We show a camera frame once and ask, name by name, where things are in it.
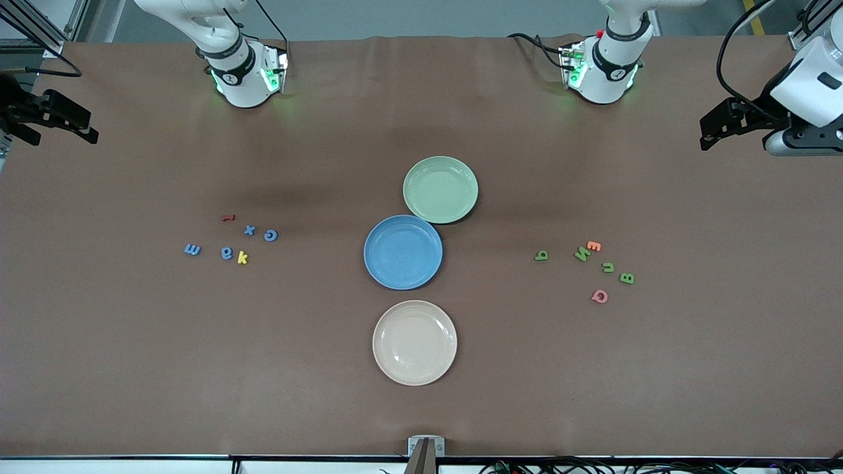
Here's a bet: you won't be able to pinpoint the blue plate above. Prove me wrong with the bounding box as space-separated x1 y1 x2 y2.
364 215 444 291

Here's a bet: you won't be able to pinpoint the green plate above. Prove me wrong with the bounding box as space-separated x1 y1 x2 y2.
402 155 479 225

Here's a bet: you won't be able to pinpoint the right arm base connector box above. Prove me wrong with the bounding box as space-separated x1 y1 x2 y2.
262 43 290 94

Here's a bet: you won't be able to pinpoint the aluminium frame profile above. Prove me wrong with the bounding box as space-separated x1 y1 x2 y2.
788 0 843 50
0 0 90 59

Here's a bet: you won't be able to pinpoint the black cable bundle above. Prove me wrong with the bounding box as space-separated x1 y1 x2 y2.
477 456 843 474

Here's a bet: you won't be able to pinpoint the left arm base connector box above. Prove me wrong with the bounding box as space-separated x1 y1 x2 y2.
558 41 588 91

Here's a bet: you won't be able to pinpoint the brown table cover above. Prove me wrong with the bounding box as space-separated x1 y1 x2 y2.
0 34 843 458

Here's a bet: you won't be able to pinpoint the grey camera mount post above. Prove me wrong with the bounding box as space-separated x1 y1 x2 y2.
404 439 437 474

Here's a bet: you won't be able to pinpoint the beige plate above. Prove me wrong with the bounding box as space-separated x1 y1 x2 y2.
372 300 458 386

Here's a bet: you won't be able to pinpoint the black base cable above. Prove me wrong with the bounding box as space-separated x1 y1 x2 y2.
254 0 290 45
507 32 570 72

